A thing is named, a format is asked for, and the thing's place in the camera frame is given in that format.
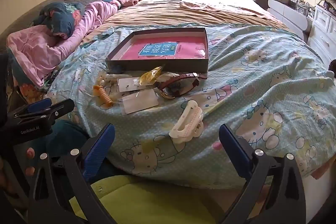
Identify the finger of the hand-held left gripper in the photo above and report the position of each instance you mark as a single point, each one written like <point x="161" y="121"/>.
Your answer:
<point x="39" y="104"/>
<point x="61" y="107"/>

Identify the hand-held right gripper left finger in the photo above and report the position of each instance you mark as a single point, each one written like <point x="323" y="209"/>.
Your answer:
<point x="99" y="146"/>

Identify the yellow item in clear bag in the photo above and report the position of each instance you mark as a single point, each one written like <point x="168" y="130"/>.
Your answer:
<point x="151" y="77"/>

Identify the yellow-green cushion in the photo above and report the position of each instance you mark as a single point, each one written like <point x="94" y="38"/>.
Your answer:
<point x="147" y="200"/>

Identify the small plush toy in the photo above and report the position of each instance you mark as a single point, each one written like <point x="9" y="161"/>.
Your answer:
<point x="326" y="77"/>

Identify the person's left hand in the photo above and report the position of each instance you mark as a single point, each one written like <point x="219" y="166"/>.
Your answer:
<point x="30" y="153"/>

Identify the dark hair accessory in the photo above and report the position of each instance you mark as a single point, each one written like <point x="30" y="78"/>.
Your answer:
<point x="178" y="87"/>

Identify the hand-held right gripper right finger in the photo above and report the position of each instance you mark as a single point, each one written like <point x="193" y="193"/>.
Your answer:
<point x="236" y="148"/>

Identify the large clear earring card packet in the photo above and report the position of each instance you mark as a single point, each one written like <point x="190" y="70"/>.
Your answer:
<point x="141" y="102"/>

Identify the clear plastic jewelry bag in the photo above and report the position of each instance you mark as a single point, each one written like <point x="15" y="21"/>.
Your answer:
<point x="105" y="78"/>

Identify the grey and white vanity desk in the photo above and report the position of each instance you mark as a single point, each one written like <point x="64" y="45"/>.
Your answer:
<point x="286" y="11"/>

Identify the cartoon cat print blanket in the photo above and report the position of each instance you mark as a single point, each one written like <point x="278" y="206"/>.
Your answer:
<point x="249" y="69"/>

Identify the dark brown fluffy object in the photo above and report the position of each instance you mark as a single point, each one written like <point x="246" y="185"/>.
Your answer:
<point x="332" y="65"/>

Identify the tan bed sheet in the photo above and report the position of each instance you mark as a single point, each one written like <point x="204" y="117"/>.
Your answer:
<point x="170" y="14"/>

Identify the pink quilt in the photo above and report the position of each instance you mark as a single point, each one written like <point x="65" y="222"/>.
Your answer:
<point x="39" y="50"/>

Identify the white hair claw clip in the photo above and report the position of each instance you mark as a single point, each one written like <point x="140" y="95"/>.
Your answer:
<point x="190" y="108"/>

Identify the dark floral quilt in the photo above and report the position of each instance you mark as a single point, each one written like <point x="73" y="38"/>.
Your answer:
<point x="60" y="16"/>

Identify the small clear earring card packet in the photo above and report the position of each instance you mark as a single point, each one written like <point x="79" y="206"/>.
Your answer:
<point x="128" y="86"/>

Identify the white drawer dresser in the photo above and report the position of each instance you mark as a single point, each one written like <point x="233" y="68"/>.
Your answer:
<point x="323" y="27"/>

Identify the grey cardboard box tray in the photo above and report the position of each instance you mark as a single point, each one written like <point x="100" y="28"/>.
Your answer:
<point x="157" y="65"/>

